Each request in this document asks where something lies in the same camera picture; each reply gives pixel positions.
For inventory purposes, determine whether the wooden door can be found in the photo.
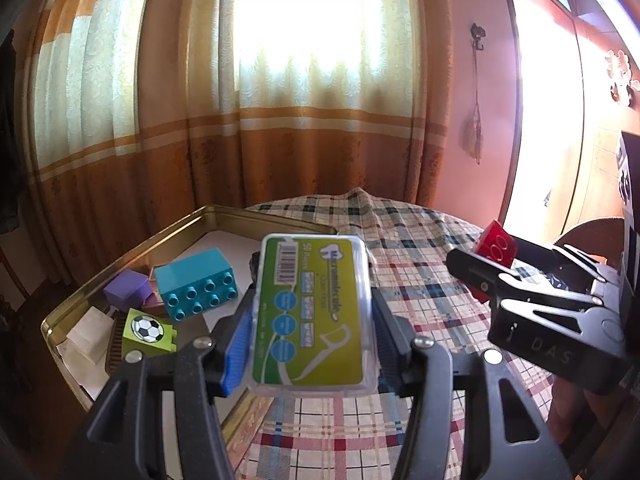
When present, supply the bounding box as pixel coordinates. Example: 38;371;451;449
575;10;640;241

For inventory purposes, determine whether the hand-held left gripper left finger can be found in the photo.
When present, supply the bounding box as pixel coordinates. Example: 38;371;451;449
62;287;257;480

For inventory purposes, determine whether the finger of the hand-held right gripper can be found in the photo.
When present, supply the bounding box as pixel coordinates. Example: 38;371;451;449
515;237;617;294
446;249;602;312

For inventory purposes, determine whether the purple block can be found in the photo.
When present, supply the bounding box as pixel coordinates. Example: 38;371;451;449
103;270;153;311

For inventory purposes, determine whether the clear box with green label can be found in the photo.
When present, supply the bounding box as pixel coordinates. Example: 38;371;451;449
247;232;378;401

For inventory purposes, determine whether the red building block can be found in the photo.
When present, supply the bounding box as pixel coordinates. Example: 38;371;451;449
470;219;521;305

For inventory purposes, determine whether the green block with soccer ball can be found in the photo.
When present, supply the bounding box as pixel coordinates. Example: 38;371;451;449
121;308;178;358

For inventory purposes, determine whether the white box with red mark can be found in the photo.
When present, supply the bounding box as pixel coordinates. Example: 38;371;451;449
65;307;115;367

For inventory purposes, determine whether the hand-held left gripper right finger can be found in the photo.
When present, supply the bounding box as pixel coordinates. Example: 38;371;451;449
372;287;576;480

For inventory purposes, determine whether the gold metal tin box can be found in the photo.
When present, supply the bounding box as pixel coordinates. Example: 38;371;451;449
41;204;336;466

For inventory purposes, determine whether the door ornament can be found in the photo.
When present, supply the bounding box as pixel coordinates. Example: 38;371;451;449
604;49;640;107

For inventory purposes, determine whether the orange and white curtain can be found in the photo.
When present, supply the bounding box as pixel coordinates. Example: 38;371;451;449
20;0;156;261
142;0;453;211

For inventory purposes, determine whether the brown comb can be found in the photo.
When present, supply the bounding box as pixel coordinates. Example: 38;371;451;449
105;312;126;376

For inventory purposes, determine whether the teal building block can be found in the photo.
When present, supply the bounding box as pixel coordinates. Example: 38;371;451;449
154;248;236;322

